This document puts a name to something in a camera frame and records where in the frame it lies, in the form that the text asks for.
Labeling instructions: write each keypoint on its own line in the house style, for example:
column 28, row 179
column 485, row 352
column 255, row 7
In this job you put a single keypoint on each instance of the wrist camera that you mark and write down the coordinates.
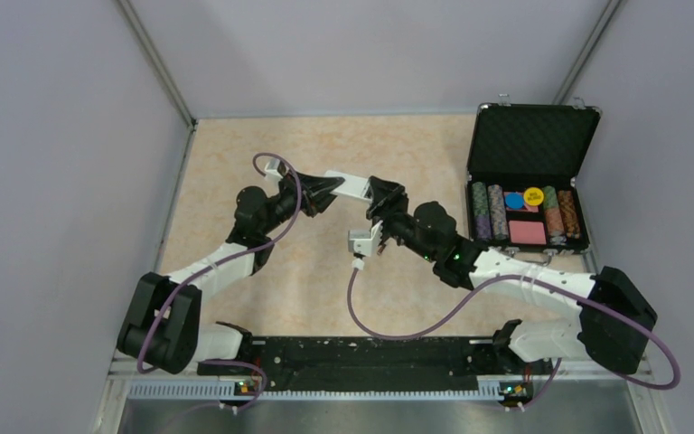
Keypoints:
column 275, row 170
column 365, row 243

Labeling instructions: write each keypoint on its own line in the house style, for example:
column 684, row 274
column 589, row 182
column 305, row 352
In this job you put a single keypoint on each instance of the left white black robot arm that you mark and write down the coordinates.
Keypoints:
column 162, row 327

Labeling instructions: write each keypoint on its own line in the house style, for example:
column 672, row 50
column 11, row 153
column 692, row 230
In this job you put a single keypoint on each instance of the black poker chip case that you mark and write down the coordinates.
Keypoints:
column 517, row 146

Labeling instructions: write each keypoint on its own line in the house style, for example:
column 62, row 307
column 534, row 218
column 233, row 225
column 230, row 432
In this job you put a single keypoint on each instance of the white remote control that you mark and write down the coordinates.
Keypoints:
column 353, row 186

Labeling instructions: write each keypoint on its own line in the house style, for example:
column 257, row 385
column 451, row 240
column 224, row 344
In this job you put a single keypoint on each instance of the blue round chip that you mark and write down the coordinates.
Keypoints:
column 514, row 201

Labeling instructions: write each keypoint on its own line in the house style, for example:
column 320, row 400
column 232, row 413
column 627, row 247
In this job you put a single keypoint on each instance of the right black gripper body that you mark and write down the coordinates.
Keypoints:
column 396, row 221

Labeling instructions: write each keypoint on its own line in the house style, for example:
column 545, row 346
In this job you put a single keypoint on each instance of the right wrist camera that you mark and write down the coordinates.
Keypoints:
column 365, row 243

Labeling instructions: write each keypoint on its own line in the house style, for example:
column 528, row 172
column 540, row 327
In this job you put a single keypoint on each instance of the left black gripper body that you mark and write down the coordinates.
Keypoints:
column 288, row 195

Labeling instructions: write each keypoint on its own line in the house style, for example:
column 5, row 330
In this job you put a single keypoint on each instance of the yellow dealer button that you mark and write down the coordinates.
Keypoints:
column 533, row 196

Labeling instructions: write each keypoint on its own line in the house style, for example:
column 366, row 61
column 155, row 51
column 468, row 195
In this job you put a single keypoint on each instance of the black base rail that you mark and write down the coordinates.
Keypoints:
column 363, row 364

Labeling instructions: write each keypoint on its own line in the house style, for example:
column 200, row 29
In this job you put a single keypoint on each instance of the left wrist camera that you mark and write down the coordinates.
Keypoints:
column 275, row 170

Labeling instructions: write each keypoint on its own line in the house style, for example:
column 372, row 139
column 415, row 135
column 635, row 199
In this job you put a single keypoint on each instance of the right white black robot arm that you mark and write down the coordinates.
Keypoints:
column 604, row 316

